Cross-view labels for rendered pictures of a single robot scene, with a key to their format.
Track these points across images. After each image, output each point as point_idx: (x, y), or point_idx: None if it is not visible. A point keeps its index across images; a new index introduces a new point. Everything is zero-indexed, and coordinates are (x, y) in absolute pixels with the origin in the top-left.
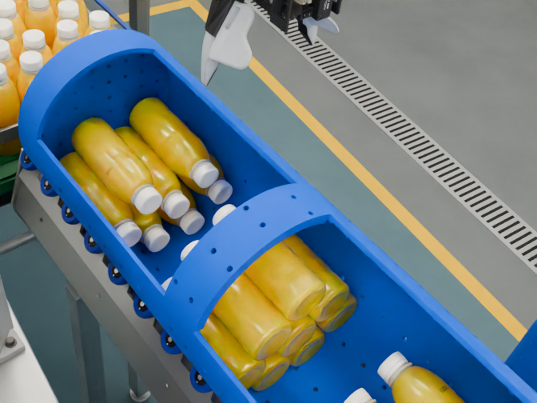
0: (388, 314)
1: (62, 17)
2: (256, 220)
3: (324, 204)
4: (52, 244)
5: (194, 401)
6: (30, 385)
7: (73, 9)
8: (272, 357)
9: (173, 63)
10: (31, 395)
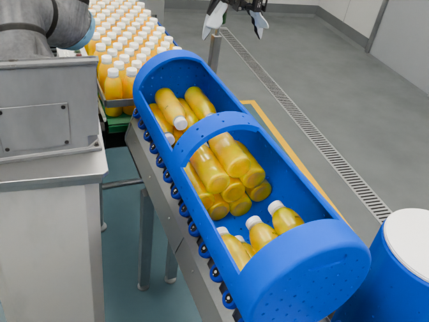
0: (285, 195)
1: None
2: (221, 119)
3: (258, 124)
4: (136, 154)
5: (179, 223)
6: (99, 161)
7: None
8: (219, 200)
9: (208, 67)
10: (97, 165)
